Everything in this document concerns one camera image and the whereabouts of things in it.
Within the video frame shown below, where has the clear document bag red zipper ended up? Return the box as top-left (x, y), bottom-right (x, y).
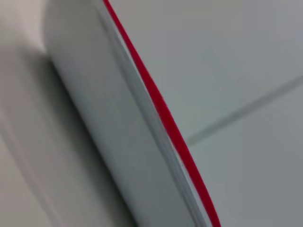
top-left (44, 0), bottom-right (222, 227)

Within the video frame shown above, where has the light blue paper sheet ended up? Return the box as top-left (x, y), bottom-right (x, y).
top-left (46, 0), bottom-right (206, 227)

